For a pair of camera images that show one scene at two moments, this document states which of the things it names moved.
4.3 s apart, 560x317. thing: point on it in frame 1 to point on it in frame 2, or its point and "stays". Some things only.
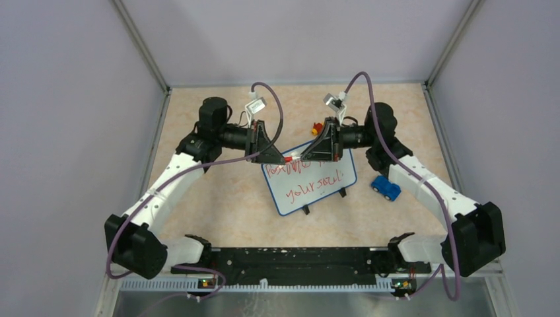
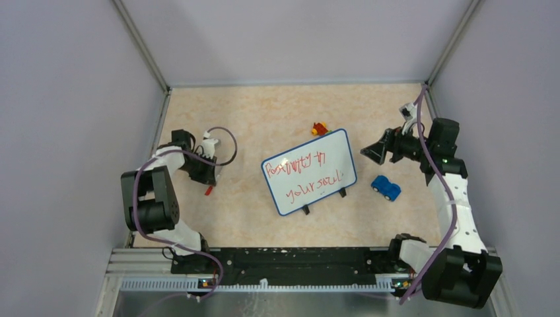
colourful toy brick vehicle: x=317 y=129 stays
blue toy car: x=391 y=191 stays
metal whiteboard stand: x=342 y=191 stays
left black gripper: x=257 y=134 to x=207 y=176
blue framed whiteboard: x=296 y=185 stays
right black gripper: x=329 y=146 to x=391 y=140
